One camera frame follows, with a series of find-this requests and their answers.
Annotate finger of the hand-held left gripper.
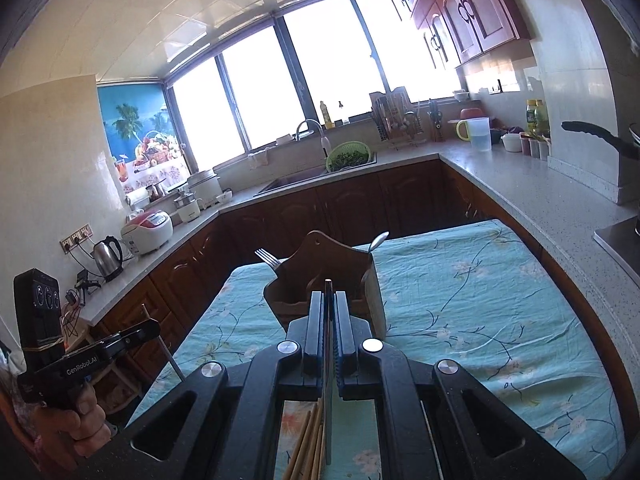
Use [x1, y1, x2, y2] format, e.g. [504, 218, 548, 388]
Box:
[100, 320, 162, 361]

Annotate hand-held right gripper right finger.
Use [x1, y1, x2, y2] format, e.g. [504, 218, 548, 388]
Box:
[335, 290, 587, 480]

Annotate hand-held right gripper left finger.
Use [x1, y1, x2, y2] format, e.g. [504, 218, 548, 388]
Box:
[75, 290, 326, 480]

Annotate wooden utensil holder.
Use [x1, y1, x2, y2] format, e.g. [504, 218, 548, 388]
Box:
[263, 230, 387, 339]

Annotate steel chopstick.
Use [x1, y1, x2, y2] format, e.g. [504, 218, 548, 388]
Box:
[323, 278, 334, 465]

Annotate wooden chopstick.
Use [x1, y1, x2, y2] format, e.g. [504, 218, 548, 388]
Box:
[282, 407, 313, 480]
[297, 405, 321, 480]
[310, 402, 326, 480]

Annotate person's left forearm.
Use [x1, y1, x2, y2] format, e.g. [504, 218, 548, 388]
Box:
[0, 360, 66, 480]

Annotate person's left hand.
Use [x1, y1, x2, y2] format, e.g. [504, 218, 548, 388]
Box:
[36, 384, 113, 462]

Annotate small black tripod stand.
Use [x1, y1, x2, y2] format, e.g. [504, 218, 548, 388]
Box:
[75, 269, 101, 306]

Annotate steel electric kettle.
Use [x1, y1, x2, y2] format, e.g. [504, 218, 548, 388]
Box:
[92, 235, 125, 284]

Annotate steel fork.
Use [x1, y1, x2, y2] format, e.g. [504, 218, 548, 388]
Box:
[255, 248, 284, 274]

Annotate white and red rice cooker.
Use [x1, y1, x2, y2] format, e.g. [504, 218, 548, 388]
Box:
[120, 210, 175, 257]

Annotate teal floral tablecloth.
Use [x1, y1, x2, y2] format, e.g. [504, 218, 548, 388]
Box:
[125, 219, 627, 480]

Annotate wooden base cabinets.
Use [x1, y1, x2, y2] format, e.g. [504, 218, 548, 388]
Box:
[82, 157, 506, 413]

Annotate small white electric pot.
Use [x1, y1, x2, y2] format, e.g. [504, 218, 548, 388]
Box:
[172, 190, 206, 224]

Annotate steel kitchen sink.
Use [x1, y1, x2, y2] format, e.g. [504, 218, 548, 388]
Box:
[252, 160, 379, 199]

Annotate large white rice cooker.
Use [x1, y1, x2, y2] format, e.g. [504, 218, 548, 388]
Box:
[186, 169, 224, 206]

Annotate green colander with greens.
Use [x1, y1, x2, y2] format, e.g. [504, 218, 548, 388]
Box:
[325, 142, 374, 171]

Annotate curved kitchen faucet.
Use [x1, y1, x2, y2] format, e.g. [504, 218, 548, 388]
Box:
[295, 120, 332, 159]

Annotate tropical fruit poster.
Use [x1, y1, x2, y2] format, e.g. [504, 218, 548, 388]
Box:
[97, 82, 189, 197]

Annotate grey stone countertop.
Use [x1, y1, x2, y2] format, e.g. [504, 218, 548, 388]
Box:
[77, 132, 640, 343]

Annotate dark utensil stand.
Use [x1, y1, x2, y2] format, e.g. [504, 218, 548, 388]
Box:
[427, 99, 446, 142]

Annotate row of spice jars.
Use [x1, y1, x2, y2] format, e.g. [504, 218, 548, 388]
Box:
[520, 132, 552, 161]

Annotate large kitchen window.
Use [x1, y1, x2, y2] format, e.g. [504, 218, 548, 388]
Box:
[167, 0, 462, 168]

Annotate gas stove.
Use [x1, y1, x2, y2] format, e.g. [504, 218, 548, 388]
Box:
[592, 215, 640, 272]

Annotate yellow oil bottles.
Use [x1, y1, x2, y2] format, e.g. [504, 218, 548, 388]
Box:
[525, 99, 551, 136]

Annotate wall socket strip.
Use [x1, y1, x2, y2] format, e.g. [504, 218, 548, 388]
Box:
[60, 224, 95, 254]

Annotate wire dish rack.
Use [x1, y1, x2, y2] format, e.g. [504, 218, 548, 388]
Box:
[370, 87, 429, 149]

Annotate clear pitcher green handle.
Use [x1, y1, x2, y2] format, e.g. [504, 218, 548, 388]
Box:
[456, 117, 494, 154]

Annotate black wok with handle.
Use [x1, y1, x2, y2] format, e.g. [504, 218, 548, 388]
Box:
[561, 120, 640, 162]

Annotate wooden wall cabinets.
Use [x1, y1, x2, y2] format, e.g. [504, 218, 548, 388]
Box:
[372, 0, 531, 72]

